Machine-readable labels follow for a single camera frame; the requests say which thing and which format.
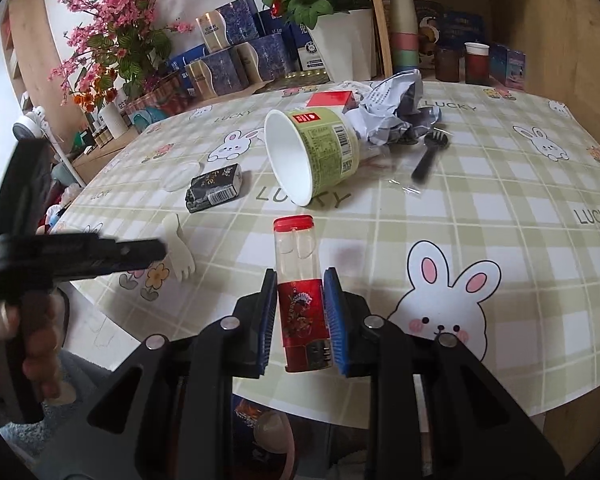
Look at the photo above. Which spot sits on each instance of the wooden shelf unit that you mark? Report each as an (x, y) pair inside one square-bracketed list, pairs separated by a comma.
[(561, 41)]

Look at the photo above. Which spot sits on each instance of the cream plastic spork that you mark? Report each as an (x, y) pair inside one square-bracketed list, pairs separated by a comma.
[(182, 259)]

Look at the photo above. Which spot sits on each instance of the dark red trash bin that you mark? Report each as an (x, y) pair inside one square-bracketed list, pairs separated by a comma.
[(262, 443)]

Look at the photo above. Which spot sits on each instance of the purple small box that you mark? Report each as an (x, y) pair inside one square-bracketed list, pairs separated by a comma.
[(508, 66)]

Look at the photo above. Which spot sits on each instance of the red transparent lighter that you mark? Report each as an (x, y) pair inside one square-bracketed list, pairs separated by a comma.
[(305, 334)]

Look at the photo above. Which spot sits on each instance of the gold foil tray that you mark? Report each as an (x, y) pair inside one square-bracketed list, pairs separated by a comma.
[(299, 79)]

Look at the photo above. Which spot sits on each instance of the blue gift box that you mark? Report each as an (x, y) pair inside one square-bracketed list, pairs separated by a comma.
[(265, 58), (231, 24), (217, 74)]

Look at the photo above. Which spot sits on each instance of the white flower vase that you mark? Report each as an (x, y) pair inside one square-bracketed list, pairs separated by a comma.
[(346, 44)]

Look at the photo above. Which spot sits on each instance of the pink blossom branches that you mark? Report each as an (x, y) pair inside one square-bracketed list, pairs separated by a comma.
[(119, 41)]

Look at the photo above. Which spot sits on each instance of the green plaid rabbit tablecloth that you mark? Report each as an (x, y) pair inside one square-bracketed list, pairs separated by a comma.
[(502, 244)]

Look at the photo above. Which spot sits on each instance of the blue gift box lower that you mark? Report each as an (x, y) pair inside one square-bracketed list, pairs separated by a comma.
[(217, 74)]

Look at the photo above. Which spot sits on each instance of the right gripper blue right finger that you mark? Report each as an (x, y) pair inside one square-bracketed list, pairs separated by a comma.
[(351, 340)]

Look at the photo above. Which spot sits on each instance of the fluffy light blue sleeve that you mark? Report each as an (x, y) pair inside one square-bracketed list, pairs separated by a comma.
[(82, 378)]

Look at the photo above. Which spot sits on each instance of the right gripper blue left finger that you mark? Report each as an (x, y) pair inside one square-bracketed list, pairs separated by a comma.
[(250, 346)]

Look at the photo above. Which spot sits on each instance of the black plastic fork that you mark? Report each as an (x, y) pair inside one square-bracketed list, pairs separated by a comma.
[(435, 142)]

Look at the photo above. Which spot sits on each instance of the blue gift box top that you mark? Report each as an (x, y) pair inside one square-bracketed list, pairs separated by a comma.
[(231, 24)]

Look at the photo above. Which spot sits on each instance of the dark brown glass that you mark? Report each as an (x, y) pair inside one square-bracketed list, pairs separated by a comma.
[(447, 65)]

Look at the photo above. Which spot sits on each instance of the white grey paper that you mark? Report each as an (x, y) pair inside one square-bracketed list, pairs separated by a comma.
[(391, 112)]

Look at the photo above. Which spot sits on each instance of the black tissue pack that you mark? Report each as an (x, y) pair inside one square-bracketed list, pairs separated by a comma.
[(215, 187)]

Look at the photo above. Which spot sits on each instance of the stack of coloured paper cups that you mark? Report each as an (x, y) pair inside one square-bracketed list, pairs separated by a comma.
[(403, 35)]

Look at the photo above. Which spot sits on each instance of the left hand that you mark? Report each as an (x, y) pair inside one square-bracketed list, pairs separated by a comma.
[(41, 344)]

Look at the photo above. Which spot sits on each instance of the cream instant noodle bowl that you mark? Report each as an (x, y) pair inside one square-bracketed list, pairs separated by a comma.
[(310, 150)]

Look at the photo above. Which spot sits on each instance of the clear plastic lid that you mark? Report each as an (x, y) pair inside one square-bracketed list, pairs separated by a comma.
[(181, 176)]

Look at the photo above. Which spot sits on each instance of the dark red drink cup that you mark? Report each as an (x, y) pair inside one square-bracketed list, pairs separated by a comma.
[(477, 63)]

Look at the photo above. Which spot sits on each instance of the white security camera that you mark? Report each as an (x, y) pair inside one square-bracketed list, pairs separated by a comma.
[(31, 125)]

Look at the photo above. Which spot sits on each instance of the red white cigarette pack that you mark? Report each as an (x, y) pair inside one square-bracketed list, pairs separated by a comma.
[(340, 100)]

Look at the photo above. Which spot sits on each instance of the white blue milk carton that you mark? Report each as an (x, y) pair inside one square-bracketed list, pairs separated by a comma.
[(309, 58)]

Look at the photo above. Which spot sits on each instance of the blue gift box middle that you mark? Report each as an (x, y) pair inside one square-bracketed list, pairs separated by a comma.
[(265, 58)]

